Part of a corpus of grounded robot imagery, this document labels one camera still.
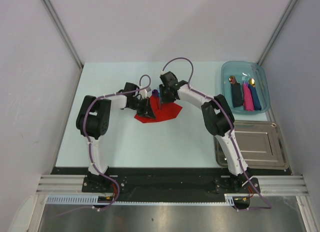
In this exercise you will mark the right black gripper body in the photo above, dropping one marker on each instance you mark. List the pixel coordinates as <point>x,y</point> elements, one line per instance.
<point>164,90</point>

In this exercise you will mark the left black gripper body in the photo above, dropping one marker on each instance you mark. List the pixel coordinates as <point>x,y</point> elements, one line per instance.
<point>138,105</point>

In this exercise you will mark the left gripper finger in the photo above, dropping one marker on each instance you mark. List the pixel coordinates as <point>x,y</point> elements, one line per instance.
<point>144,114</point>
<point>149,110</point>

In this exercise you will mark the purple metal spoon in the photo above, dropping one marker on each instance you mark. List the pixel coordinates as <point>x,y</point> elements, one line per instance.
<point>155,93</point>

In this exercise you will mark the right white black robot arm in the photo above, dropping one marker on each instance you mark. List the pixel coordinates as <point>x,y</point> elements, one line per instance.
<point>219,122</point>

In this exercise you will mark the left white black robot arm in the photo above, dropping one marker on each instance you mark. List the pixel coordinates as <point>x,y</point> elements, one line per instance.
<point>94,117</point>

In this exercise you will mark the black rolled napkin bundle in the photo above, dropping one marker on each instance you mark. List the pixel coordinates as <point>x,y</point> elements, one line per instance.
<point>236,92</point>

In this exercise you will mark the pink rolled napkin bundle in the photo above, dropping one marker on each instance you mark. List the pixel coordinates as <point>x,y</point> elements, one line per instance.
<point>248,101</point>

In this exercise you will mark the navy rolled napkin bundle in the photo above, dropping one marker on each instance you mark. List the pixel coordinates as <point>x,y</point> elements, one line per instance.
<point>255,99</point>

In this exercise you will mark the blue transparent plastic bin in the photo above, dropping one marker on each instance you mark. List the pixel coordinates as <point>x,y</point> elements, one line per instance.
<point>243,70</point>

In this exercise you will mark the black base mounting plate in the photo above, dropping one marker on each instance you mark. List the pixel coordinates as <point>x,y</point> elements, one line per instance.
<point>171,185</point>

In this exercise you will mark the stainless steel tray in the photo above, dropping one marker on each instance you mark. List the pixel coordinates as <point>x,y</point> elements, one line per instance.
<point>261,144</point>

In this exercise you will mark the white slotted cable duct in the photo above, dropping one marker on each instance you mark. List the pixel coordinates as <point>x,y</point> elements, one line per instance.
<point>96,200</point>

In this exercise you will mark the aluminium rail profile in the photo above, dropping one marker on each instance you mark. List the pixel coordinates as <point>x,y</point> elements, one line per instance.
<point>278,185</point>

